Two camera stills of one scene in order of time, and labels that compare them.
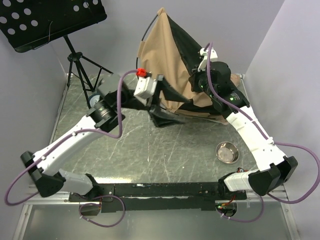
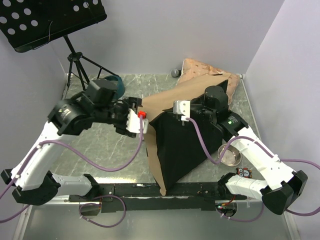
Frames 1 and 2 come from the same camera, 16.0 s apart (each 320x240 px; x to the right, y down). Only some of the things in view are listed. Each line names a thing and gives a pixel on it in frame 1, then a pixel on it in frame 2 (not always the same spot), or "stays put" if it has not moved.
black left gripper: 161,117 → 132,103
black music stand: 29,24 stays put
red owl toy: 241,170 stays put
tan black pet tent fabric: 165,51 → 178,148
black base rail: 164,196 stays put
